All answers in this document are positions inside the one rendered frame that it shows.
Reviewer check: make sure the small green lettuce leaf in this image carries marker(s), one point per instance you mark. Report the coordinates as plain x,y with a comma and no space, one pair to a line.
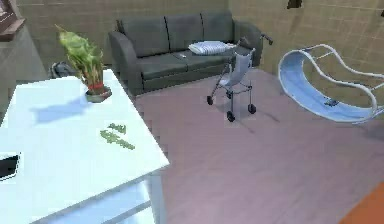
117,128

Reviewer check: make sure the small grey remote control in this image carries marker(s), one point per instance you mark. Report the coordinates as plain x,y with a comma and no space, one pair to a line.
182,56

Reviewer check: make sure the dark grey sofa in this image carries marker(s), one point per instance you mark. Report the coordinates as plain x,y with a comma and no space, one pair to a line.
156,65

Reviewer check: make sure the grey baby stroller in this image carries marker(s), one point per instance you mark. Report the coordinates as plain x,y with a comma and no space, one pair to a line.
240,68

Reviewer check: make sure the white striped pillow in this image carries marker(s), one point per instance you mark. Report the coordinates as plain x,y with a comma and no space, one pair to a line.
210,47

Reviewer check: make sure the blue white rocking lounger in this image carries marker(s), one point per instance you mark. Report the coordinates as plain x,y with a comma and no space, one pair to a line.
301,88

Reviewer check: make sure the green potted house plant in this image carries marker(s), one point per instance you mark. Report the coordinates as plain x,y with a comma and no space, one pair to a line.
85,60

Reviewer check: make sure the white table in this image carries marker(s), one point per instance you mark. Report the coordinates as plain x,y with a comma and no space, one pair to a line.
66,150

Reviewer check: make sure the dark grey round bin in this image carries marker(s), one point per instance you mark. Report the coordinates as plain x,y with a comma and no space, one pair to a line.
61,70

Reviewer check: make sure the orange floor cloth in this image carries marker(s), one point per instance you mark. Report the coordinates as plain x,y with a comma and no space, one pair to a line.
368,208

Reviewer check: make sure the dark wall fixture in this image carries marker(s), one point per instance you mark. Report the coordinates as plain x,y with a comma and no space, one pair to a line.
294,3

